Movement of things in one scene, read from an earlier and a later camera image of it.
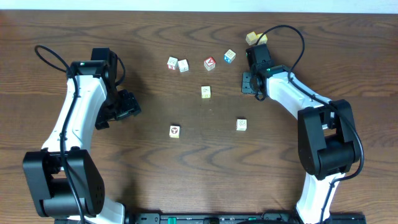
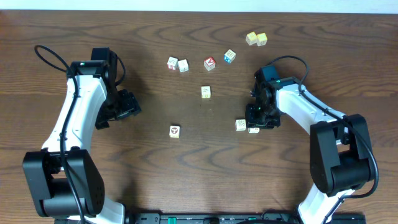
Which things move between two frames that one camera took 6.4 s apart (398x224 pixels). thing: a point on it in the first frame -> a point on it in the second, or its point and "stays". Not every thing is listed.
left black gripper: x=125 y=106 stays
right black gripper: x=245 y=87 -> x=252 y=122
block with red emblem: x=175 y=131 stays
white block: x=241 y=124 stays
